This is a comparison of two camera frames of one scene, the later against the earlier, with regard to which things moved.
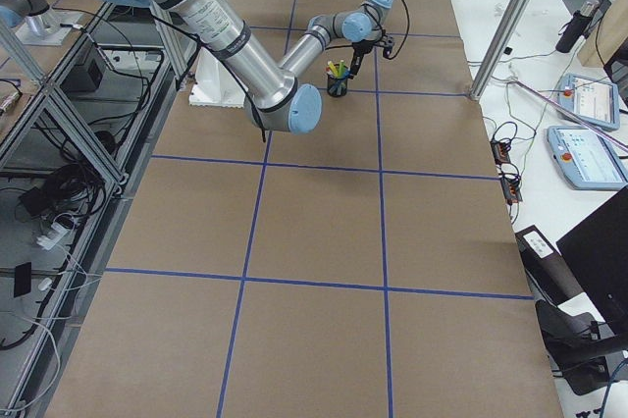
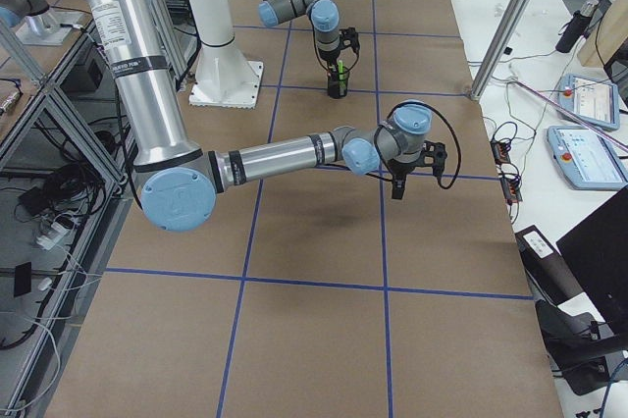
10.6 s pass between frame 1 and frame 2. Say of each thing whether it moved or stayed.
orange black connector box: stayed
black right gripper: moved
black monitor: stayed
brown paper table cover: stayed
